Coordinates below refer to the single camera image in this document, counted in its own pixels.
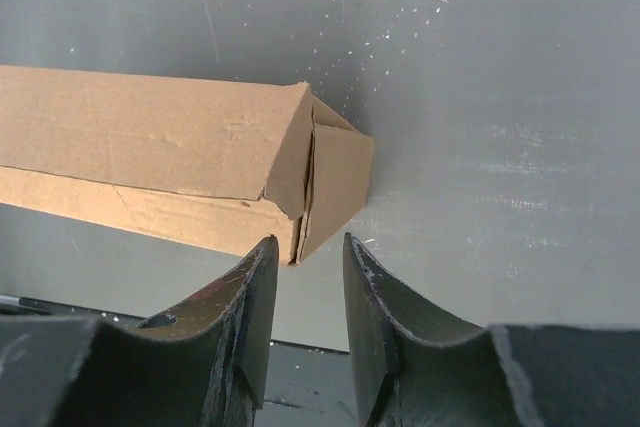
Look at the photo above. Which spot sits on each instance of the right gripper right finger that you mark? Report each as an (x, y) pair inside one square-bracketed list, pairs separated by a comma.
[(416, 364)]

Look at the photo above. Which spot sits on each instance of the brown cardboard box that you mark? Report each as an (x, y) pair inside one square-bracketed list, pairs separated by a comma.
[(212, 164)]

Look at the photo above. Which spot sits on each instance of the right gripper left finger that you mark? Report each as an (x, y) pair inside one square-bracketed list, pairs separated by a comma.
[(241, 304)]

